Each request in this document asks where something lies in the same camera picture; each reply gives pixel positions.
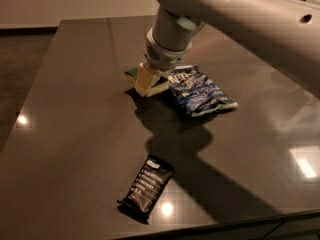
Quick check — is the green and yellow sponge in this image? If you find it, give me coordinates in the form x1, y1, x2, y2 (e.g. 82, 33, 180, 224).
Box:
124, 68, 169, 97

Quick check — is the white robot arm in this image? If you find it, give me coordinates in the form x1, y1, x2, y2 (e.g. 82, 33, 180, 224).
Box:
144, 0, 320, 96

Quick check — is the blue chip bag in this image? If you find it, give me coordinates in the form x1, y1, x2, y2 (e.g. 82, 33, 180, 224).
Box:
168, 65, 238, 117

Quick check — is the black snack bar wrapper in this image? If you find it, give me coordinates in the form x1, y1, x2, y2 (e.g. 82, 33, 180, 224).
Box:
118, 154, 174, 220

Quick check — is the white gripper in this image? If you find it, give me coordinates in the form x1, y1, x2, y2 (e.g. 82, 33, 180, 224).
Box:
135, 7, 204, 97

